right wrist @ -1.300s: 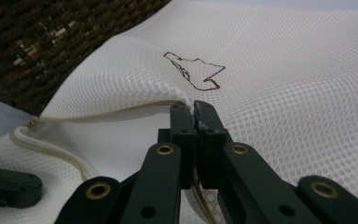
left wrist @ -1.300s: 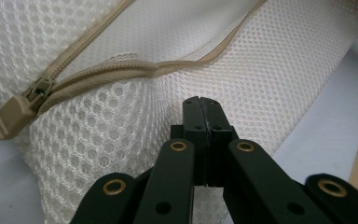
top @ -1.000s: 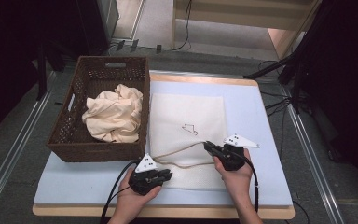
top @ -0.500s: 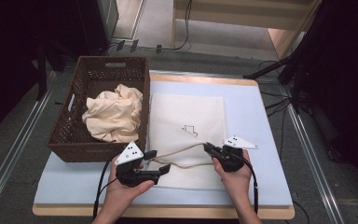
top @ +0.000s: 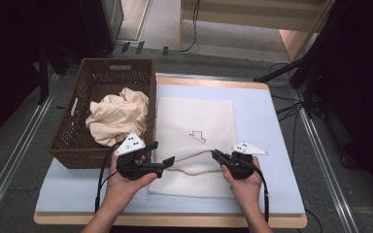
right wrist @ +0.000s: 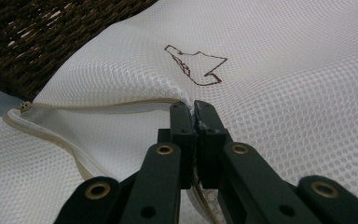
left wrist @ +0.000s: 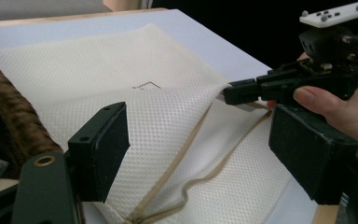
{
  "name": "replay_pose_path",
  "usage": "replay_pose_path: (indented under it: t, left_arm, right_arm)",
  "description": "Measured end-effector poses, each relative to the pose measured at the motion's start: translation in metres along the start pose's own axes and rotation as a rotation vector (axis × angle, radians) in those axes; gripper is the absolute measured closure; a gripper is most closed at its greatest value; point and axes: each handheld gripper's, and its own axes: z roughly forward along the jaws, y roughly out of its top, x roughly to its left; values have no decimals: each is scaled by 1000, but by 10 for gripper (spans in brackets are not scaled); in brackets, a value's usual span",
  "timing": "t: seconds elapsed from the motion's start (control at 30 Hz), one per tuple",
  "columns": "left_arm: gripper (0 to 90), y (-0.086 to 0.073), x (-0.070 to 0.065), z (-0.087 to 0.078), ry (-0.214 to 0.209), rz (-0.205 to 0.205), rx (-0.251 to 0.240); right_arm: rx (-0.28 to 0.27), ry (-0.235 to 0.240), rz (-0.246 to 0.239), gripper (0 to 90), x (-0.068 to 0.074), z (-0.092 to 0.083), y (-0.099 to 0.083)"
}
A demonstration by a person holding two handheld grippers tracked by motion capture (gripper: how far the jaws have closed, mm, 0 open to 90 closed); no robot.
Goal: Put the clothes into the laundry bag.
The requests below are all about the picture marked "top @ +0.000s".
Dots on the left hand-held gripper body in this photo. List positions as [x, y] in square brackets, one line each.
[131, 165]

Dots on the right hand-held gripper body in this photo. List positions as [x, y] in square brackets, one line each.
[241, 165]

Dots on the cream cloth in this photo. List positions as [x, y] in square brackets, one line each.
[116, 116]

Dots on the white cloth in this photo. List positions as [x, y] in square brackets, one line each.
[191, 113]

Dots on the brown wicker basket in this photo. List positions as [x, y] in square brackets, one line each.
[110, 77]

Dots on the person's right hand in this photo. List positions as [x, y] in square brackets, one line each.
[247, 191]

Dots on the person's left hand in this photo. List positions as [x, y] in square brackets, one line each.
[119, 191]

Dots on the light blue foam mat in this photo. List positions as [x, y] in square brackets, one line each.
[265, 113]

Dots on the wooden table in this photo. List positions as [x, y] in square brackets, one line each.
[175, 221]

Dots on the black stand leg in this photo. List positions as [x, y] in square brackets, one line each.
[278, 73]

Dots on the light wooden shelf unit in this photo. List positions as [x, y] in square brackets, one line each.
[239, 24]

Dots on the dark cabinet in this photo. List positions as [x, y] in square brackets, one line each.
[94, 26]

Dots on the black curtain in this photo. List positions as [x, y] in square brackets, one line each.
[9, 48]
[353, 81]

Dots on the metal floor rail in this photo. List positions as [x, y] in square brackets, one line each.
[11, 161]
[329, 176]

